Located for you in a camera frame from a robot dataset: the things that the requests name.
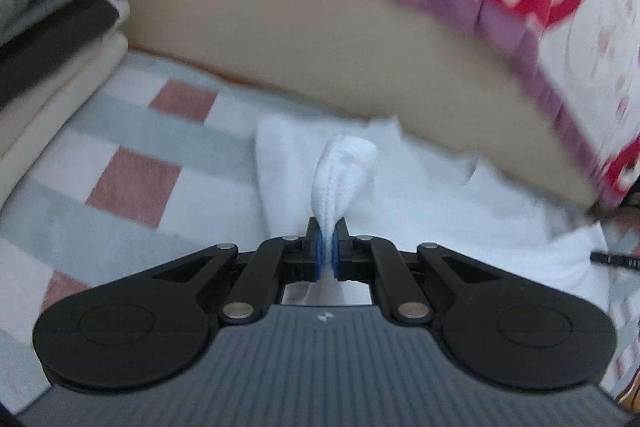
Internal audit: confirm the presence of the white long-sleeve shirt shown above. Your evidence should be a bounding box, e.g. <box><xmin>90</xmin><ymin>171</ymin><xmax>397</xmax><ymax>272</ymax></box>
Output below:
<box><xmin>255</xmin><ymin>116</ymin><xmax>610</xmax><ymax>310</ymax></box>

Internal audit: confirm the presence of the checkered floor rug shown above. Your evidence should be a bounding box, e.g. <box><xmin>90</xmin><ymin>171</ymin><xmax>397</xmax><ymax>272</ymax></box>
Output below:
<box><xmin>1</xmin><ymin>52</ymin><xmax>639</xmax><ymax>412</ymax></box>

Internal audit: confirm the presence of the cream folded garment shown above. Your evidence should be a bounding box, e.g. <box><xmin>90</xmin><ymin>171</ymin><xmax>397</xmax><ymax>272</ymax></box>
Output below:
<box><xmin>1</xmin><ymin>0</ymin><xmax>130</xmax><ymax>200</ymax></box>

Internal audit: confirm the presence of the dark brown folded garment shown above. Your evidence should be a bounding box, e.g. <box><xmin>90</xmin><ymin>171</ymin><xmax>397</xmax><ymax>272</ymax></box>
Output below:
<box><xmin>0</xmin><ymin>0</ymin><xmax>119</xmax><ymax>106</ymax></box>

